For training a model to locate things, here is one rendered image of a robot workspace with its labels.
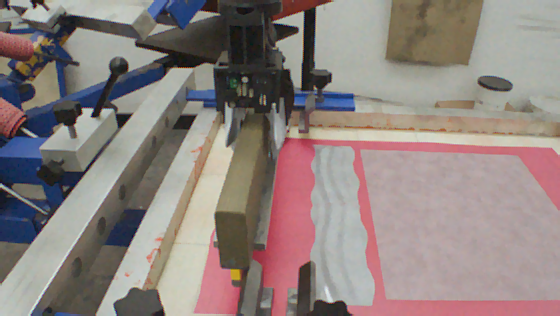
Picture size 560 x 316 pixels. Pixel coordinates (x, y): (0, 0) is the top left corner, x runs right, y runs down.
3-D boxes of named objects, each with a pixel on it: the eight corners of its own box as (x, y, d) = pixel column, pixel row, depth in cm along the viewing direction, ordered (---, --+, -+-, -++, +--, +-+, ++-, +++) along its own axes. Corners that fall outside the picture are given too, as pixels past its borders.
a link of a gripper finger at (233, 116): (212, 173, 53) (219, 108, 48) (221, 149, 58) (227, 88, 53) (236, 177, 53) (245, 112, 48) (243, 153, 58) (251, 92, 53)
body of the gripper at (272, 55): (214, 117, 47) (205, 9, 41) (227, 88, 54) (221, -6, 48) (281, 119, 47) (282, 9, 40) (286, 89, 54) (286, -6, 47)
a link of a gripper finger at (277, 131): (268, 178, 53) (254, 113, 48) (272, 154, 58) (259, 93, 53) (292, 176, 53) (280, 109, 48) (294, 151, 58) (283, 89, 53)
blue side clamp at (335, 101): (350, 123, 88) (353, 92, 84) (352, 134, 83) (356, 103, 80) (210, 119, 89) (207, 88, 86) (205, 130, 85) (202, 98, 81)
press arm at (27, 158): (118, 166, 64) (112, 139, 61) (103, 189, 59) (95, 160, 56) (23, 162, 65) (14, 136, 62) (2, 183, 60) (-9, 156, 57)
